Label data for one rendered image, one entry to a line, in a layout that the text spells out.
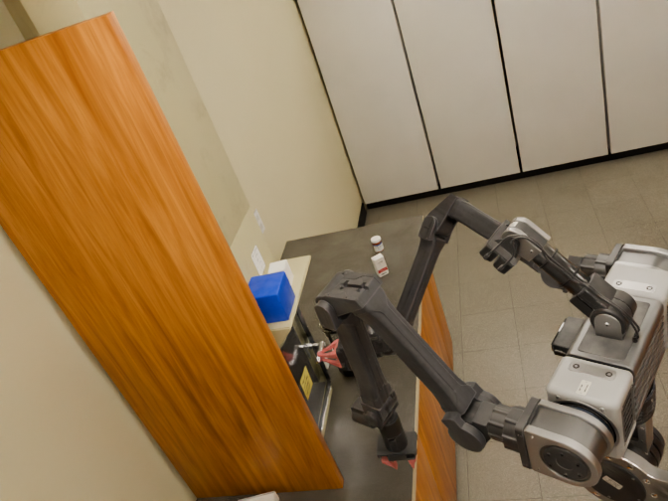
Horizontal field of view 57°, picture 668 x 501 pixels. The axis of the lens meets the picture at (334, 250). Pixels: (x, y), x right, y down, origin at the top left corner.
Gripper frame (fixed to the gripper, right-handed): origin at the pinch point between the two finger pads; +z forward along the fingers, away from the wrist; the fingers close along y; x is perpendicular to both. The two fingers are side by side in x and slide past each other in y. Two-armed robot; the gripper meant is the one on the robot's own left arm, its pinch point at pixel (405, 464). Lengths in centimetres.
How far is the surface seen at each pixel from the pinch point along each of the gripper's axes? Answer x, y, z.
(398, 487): -4.5, 5.9, 16.3
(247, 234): -37, 33, -56
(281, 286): -21, 22, -48
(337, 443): -21.7, 26.6, 16.8
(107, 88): -6, 32, -111
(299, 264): -41, 24, -40
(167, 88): -32, 34, -102
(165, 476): -4, 75, 3
